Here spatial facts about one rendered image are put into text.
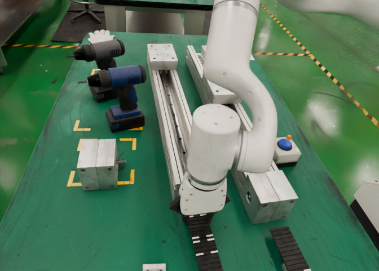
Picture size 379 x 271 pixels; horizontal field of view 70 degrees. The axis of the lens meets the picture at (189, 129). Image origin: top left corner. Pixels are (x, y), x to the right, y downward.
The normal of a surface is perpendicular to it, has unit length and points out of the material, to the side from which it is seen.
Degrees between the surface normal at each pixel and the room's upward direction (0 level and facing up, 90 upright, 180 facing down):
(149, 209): 0
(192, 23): 90
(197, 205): 88
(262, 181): 0
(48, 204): 0
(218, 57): 54
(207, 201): 90
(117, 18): 90
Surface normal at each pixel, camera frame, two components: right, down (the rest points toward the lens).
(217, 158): 0.02, 0.63
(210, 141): -0.24, 0.62
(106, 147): 0.09, -0.75
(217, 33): -0.56, -0.18
